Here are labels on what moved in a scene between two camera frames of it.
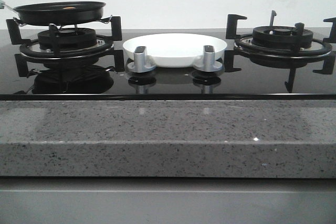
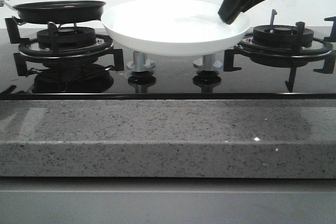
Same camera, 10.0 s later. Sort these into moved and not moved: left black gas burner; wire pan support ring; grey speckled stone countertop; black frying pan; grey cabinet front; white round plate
Moved: wire pan support ring; white round plate
Not moved: left black gas burner; black frying pan; grey speckled stone countertop; grey cabinet front
